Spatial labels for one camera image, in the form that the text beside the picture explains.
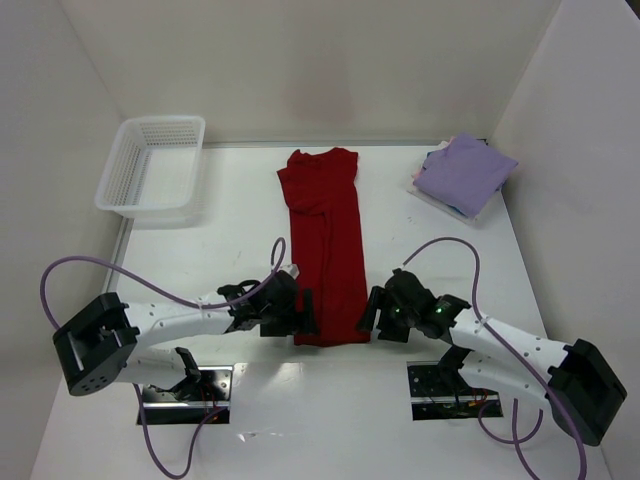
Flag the red t-shirt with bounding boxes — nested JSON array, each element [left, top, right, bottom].
[[278, 147, 370, 347]]

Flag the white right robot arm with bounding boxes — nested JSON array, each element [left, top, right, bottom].
[[362, 269, 627, 446]]

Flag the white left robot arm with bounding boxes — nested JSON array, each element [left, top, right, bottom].
[[53, 266, 338, 398]]

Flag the folded shirts under purple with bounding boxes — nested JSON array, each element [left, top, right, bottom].
[[406, 163, 501, 225]]

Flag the folded purple t-shirt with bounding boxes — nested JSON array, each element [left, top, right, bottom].
[[415, 133, 518, 216]]

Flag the white plastic laundry basket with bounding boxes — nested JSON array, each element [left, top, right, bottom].
[[94, 115, 206, 224]]

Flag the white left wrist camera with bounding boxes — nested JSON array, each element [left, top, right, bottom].
[[280, 264, 300, 279]]

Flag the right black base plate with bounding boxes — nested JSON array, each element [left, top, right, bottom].
[[407, 362, 503, 421]]

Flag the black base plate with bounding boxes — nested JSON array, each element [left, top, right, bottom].
[[407, 362, 503, 421], [141, 365, 233, 426]]

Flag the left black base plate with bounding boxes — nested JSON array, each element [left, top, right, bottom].
[[141, 365, 233, 426]]

